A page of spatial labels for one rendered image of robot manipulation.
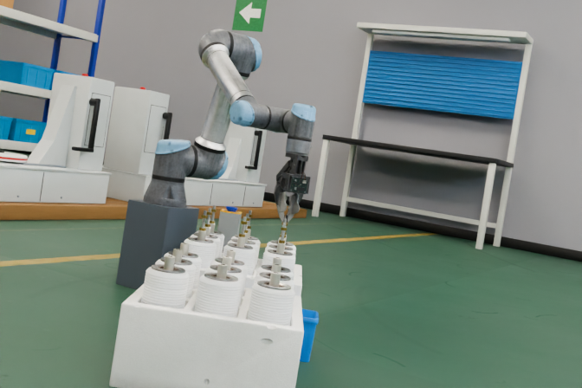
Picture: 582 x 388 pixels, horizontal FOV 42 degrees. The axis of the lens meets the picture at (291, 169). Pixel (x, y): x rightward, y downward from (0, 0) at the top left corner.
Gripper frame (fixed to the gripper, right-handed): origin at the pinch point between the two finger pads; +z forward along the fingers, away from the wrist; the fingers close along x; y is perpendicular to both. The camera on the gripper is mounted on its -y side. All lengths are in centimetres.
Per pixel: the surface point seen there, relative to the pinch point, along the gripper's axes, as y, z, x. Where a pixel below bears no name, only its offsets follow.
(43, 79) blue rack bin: -557, -53, -57
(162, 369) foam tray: 63, 29, -46
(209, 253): 7.4, 12.3, -24.3
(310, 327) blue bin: 35.2, 25.1, -1.4
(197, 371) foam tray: 66, 28, -39
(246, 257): 12.0, 11.7, -14.4
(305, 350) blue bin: 34.9, 31.3, -1.7
